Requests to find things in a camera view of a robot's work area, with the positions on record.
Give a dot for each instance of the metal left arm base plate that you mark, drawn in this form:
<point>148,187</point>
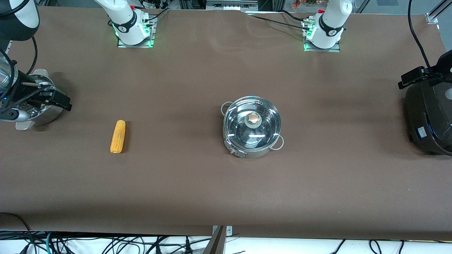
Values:
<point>321,50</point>

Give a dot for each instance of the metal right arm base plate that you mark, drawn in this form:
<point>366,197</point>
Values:
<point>153,38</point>

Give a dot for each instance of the grey metal pole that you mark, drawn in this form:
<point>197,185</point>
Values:
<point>216,245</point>

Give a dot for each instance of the brown table cover sheet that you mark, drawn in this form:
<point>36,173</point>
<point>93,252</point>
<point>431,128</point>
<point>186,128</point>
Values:
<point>197,70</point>

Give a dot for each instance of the yellow corn cob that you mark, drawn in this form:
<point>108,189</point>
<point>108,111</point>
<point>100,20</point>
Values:
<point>118,137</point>

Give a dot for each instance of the silver metal clamp bracket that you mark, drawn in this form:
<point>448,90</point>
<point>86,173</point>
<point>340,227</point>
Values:
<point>229,231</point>

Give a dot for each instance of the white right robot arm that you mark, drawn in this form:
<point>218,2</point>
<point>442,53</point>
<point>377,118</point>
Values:
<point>125,24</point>

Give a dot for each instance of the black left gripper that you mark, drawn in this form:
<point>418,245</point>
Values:
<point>433,73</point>

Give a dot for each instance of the grey metal frame box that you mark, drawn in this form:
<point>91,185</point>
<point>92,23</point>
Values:
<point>229,5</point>

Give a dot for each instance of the aluminium frame profile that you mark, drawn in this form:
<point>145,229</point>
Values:
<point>432,17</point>

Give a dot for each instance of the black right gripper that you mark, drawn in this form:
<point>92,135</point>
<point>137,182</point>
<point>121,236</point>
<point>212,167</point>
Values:
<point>22,85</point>

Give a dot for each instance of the black rice cooker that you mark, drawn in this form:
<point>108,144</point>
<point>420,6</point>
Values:
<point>430,120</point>

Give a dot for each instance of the round glass pot lid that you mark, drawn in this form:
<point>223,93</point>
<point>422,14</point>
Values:
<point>240,123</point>

